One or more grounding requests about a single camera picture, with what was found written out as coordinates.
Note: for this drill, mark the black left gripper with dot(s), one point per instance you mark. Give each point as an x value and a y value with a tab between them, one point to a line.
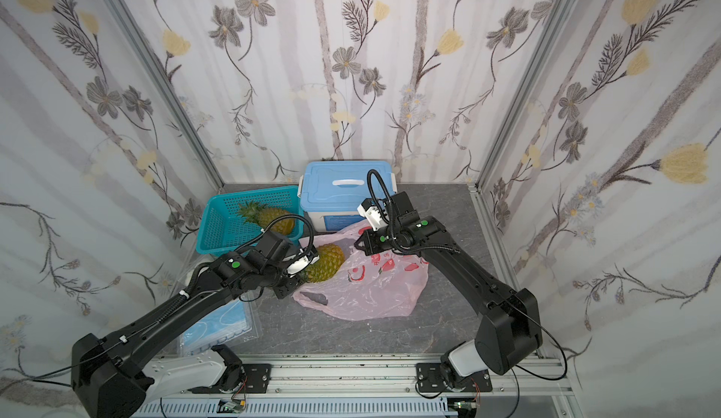
291	283

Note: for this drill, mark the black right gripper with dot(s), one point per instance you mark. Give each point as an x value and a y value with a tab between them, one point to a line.
366	241

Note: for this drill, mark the pink plastic bag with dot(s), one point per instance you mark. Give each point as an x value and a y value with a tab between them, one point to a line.
365	287

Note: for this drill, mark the pineapple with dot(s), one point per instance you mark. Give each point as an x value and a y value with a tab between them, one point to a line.
262	215
331	258

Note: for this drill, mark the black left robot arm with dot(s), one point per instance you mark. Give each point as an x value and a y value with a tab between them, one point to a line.
115	375

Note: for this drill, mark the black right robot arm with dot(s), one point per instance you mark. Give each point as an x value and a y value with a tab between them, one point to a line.
510	328

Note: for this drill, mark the packet of blue face masks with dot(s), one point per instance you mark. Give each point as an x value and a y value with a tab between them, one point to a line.
231	324

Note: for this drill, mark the blue lidded storage box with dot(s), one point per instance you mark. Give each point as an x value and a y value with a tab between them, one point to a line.
330	192

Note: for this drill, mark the teal plastic basket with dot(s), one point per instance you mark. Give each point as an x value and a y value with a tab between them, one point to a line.
223	228

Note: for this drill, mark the small green circuit board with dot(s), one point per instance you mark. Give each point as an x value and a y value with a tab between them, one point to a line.
232	406

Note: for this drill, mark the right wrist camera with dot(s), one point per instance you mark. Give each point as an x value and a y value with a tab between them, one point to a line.
373	211

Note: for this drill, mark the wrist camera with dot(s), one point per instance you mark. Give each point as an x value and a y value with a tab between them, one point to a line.
373	211
302	263

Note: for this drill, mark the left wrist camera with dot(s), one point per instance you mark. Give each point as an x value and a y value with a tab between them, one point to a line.
302	263

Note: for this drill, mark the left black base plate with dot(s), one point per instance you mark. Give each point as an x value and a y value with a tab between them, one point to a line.
252	379

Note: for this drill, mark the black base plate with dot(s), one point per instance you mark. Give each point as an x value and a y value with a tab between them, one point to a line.
437	378
252	379

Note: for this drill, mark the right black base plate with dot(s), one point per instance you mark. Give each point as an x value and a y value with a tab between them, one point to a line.
437	378

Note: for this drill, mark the white slotted cable duct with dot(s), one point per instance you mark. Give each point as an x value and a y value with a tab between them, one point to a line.
303	407

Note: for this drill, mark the aluminium mounting rail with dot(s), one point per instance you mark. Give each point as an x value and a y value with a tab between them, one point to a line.
515	394

